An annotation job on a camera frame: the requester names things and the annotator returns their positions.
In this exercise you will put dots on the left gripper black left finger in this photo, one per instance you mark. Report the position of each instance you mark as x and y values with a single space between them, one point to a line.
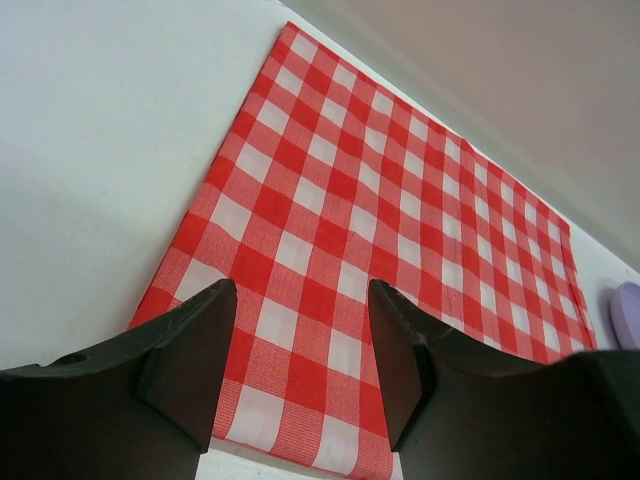
140 405

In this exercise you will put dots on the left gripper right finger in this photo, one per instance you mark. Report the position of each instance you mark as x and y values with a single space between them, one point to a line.
456 408

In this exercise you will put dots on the lilac round plate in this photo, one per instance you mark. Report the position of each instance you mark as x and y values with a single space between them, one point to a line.
624 309

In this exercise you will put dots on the red white checkered cloth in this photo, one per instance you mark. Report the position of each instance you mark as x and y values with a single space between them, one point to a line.
325 181

